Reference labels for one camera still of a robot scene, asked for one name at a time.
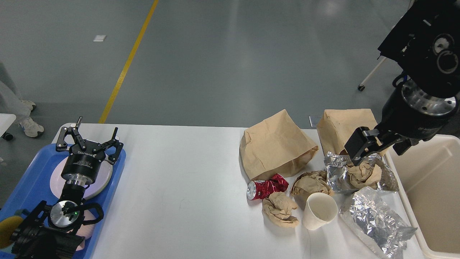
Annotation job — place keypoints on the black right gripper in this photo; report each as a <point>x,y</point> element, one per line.
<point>410,115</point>

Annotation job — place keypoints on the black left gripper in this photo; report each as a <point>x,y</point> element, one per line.
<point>82,168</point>

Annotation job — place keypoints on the pink plate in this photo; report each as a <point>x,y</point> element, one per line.
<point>103,177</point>

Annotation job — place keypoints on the pink mug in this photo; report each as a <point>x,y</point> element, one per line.
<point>86,231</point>

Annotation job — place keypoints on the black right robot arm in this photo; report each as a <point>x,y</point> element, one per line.
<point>425,44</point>

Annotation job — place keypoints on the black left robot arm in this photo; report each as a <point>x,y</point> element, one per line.
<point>50,231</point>

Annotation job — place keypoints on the crumpled paper in foil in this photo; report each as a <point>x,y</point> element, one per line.
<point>367,174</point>

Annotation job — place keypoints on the upper crumpled foil wrapper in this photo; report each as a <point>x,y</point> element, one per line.
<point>338,178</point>

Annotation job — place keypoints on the crumpled foil wrapper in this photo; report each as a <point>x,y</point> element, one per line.
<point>379,227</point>
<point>338,178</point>

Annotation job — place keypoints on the beige plastic bin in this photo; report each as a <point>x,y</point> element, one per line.
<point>429,175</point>

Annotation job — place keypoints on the blue plastic tray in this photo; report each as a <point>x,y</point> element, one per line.
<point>34,186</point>

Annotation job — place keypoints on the lower crumpled foil wrapper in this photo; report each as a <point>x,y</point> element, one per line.
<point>379,227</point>

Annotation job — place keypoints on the white side table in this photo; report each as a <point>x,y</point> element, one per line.
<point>6,120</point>

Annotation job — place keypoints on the crumpled brown paper ball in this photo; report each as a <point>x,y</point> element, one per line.
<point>309,183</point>

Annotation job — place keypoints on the white paper cup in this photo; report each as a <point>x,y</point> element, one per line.
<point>320,209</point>

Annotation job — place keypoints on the person in grey trousers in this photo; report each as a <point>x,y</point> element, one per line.
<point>12,102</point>

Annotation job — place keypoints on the large brown paper bag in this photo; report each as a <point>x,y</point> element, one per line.
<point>276,146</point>

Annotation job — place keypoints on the teal and yellow mug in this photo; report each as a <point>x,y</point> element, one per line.
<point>9,225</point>

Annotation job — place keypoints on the crumpled tan napkin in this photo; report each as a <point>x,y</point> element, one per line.
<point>278,207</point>

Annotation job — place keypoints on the crushed red soda can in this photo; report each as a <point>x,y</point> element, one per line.
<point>261,189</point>

